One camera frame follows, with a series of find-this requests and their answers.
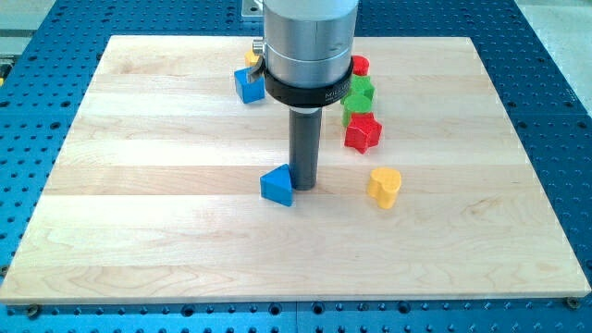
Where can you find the blue triangle block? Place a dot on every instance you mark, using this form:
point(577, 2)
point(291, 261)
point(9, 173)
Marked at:
point(276, 186)

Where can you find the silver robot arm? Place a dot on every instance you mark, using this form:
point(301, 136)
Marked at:
point(306, 51)

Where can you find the yellow block behind arm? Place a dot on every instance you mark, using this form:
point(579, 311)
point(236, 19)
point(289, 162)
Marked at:
point(251, 58)

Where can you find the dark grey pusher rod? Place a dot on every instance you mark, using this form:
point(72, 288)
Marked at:
point(305, 126)

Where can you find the red star block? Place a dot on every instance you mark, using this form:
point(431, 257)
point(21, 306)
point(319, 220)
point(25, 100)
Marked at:
point(363, 132)

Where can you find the blue cube block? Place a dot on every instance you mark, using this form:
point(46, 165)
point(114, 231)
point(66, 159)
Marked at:
point(248, 91)

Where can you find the yellow heart block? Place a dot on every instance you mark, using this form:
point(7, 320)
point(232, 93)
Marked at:
point(383, 186)

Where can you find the green cylinder block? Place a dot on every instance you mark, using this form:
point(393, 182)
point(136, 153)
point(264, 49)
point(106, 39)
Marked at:
point(352, 104)

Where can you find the green hexagon block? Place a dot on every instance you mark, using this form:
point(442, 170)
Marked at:
point(360, 85)

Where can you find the red cylinder block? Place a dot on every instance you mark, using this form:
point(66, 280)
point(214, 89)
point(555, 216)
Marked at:
point(361, 65)

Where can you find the light wooden board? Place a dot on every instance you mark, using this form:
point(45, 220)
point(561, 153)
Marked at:
point(155, 195)

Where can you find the silver bracket at top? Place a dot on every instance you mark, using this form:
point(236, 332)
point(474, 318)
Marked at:
point(251, 10)

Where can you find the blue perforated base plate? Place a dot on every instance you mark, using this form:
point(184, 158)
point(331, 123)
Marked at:
point(45, 87)

